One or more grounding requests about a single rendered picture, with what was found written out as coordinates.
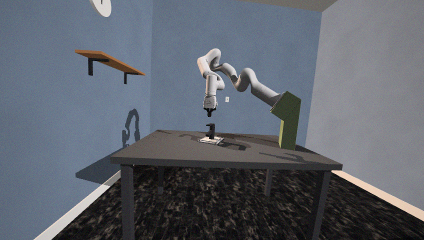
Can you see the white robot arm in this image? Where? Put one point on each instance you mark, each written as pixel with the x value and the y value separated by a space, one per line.
pixel 209 64

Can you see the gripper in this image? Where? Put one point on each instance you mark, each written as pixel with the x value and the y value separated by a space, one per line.
pixel 210 104

